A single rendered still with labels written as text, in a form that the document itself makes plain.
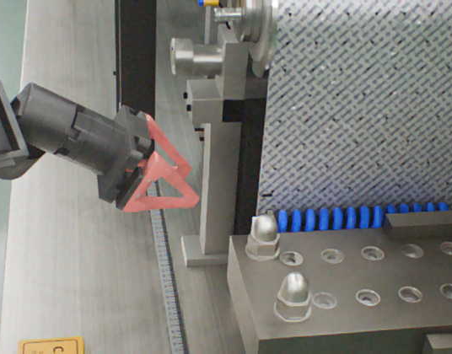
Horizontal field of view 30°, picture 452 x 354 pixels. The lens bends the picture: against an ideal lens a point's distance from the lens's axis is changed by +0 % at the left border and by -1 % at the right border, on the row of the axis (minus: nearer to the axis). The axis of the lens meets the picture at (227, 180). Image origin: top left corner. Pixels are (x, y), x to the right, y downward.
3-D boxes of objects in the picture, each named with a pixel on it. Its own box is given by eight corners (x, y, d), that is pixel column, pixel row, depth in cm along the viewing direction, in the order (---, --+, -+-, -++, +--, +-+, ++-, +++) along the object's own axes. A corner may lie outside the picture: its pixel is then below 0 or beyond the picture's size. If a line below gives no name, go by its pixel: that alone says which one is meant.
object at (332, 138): (255, 217, 95) (269, 69, 85) (450, 207, 99) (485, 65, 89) (256, 221, 95) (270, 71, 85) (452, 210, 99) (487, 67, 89)
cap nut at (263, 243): (242, 241, 90) (244, 206, 88) (276, 239, 91) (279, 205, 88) (249, 262, 87) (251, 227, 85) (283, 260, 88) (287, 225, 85)
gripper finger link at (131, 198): (182, 238, 88) (103, 205, 84) (174, 201, 94) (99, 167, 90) (217, 189, 86) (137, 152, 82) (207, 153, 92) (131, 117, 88)
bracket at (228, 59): (177, 244, 111) (184, 24, 94) (226, 240, 112) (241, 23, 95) (182, 267, 106) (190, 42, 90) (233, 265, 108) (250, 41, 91)
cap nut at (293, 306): (270, 299, 82) (273, 263, 80) (306, 297, 83) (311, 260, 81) (277, 324, 79) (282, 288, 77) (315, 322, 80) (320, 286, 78)
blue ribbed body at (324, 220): (269, 229, 96) (271, 204, 94) (447, 219, 99) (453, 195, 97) (276, 248, 93) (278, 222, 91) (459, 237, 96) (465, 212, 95)
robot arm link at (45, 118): (12, 115, 79) (28, 67, 82) (-14, 143, 84) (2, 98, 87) (78, 144, 82) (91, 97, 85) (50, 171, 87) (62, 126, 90)
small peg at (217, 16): (213, 5, 85) (215, 11, 84) (240, 5, 86) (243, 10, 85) (212, 18, 86) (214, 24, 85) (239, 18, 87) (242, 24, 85)
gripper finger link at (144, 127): (178, 221, 91) (101, 187, 87) (170, 185, 97) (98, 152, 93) (212, 173, 89) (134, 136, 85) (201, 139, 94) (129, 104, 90)
